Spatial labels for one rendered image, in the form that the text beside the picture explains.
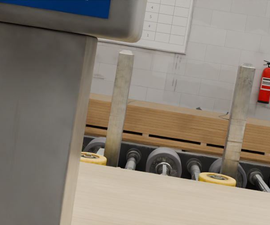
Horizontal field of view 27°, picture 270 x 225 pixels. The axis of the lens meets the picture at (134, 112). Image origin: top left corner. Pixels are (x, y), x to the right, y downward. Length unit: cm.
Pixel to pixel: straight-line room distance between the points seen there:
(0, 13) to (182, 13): 718
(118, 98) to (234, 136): 28
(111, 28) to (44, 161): 6
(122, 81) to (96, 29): 111
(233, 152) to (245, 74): 18
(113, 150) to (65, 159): 111
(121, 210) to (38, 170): 66
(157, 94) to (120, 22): 720
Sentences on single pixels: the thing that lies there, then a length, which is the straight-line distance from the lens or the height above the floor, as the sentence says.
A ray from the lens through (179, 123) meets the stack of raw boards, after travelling 611.
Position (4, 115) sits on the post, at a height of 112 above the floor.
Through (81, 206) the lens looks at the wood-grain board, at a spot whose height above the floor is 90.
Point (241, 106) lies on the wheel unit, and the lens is 131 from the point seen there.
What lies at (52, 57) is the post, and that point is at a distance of 21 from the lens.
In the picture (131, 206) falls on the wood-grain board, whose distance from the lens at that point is 91.
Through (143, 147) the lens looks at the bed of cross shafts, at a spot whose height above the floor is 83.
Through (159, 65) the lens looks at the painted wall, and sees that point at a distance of 736.
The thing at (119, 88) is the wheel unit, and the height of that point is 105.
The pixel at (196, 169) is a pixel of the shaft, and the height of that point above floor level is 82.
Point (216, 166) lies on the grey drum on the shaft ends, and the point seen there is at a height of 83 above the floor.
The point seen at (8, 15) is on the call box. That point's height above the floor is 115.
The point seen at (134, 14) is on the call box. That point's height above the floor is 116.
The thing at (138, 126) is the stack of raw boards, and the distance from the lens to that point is 611.
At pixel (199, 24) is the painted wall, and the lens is 739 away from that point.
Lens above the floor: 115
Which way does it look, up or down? 6 degrees down
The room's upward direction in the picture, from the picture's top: 9 degrees clockwise
